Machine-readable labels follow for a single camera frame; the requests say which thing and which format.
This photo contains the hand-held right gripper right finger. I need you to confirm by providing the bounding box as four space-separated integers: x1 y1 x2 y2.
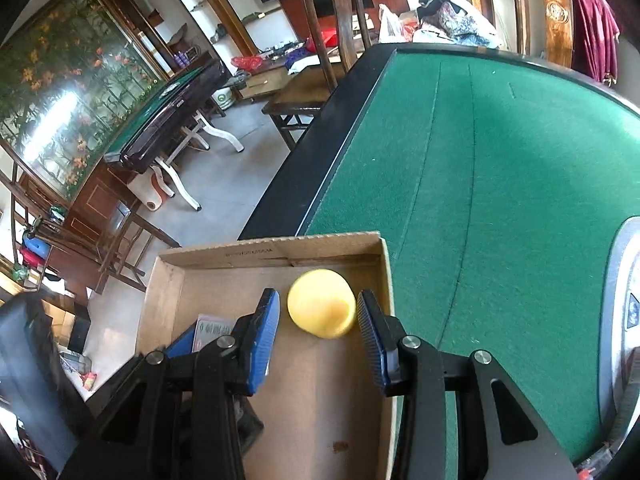
356 289 581 480

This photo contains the round silver control panel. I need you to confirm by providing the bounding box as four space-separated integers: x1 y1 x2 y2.
602 217 640 453

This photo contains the pile of clothes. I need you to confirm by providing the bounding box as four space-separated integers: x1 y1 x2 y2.
412 0 506 51

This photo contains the folding mahjong table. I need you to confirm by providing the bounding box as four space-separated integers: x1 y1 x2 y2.
102 52 246 211

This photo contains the carved back wooden chair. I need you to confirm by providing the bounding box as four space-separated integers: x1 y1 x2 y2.
500 0 576 68

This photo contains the person's dark clothing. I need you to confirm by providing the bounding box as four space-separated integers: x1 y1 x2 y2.
0 295 96 461

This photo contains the wooden armchair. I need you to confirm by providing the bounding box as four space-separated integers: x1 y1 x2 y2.
0 160 181 296

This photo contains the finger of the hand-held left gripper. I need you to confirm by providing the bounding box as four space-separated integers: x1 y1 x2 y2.
165 329 197 361

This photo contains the dark wooden chair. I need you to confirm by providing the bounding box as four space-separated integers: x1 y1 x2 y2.
262 0 373 151

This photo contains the floral wall painting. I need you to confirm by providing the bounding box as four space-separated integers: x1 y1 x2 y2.
0 0 168 201

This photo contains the low wooden coffee table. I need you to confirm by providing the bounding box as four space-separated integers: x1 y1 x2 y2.
232 50 321 103

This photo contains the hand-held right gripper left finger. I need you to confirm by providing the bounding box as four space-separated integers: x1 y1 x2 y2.
60 287 281 480

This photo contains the red cloth item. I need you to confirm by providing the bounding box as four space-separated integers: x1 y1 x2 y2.
306 30 338 53

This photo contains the maroon cloth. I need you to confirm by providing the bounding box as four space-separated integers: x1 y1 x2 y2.
570 0 621 86

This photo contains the cardboard box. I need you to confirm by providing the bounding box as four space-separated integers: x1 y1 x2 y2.
135 231 398 480

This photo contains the blue container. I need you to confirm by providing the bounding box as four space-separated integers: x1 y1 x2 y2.
20 237 51 262

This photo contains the yellow ball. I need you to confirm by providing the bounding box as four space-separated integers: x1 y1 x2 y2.
287 269 357 339

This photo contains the white plastic bag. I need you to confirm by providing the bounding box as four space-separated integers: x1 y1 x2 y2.
378 4 416 43

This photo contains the white orange plastic stool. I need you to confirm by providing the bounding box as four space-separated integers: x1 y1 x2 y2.
127 165 176 211

